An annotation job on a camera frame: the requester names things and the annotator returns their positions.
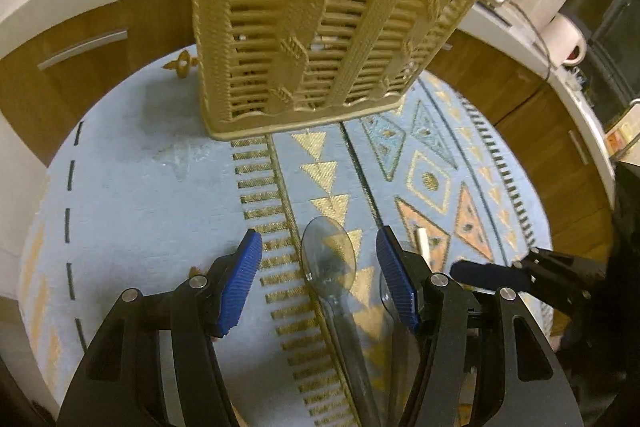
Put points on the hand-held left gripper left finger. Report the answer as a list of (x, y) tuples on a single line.
[(242, 282)]

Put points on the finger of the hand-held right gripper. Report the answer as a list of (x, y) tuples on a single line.
[(542, 259), (490, 276)]

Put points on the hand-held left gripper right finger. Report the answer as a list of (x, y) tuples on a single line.
[(397, 279)]

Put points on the clear plastic spoon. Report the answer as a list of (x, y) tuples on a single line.
[(387, 287), (327, 252)]

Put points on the wooden chopstick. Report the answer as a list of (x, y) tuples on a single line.
[(424, 246)]

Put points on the beige plastic utensil holder basket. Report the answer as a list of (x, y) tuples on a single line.
[(280, 22)]

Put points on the light blue patterned tablecloth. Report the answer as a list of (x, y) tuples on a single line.
[(150, 207)]

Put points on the dark glass window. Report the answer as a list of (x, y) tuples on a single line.
[(610, 57)]

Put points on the white electric kettle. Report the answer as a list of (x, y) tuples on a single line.
[(565, 42)]

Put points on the wooden base cabinet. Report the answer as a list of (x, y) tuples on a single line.
[(100, 102)]

